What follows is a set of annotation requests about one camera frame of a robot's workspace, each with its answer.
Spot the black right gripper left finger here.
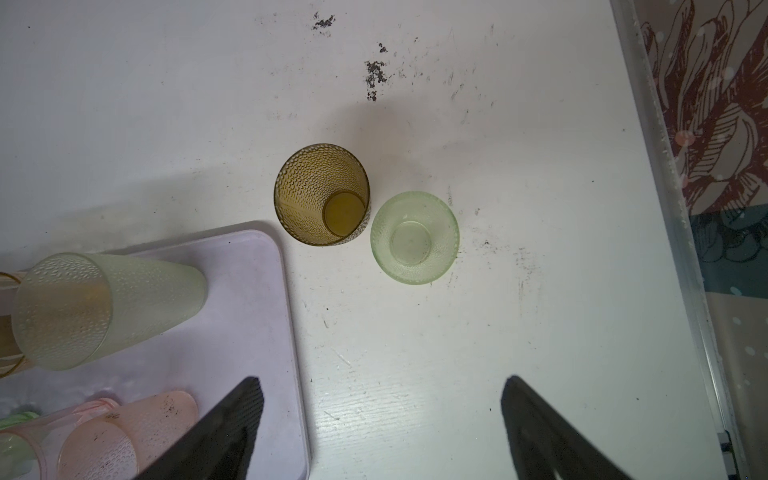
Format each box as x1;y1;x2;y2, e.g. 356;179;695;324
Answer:
137;377;264;480

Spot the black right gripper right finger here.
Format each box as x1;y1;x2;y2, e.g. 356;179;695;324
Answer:
501;376;628;479

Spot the pink glass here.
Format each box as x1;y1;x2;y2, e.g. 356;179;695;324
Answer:
57;390;199;479
1;397;119;479

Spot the smooth green glass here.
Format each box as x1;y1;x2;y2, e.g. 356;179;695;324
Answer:
1;411;39;479

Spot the tall pale green textured glass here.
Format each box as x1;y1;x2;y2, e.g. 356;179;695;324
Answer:
11;253;208;371

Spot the smooth yellow glass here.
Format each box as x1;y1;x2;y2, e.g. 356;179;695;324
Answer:
1;271;32;378

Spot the amber textured glass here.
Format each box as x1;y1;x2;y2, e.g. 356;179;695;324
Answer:
273;143;370;247

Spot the lilac plastic tray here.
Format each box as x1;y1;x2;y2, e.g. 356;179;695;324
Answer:
1;229;310;479

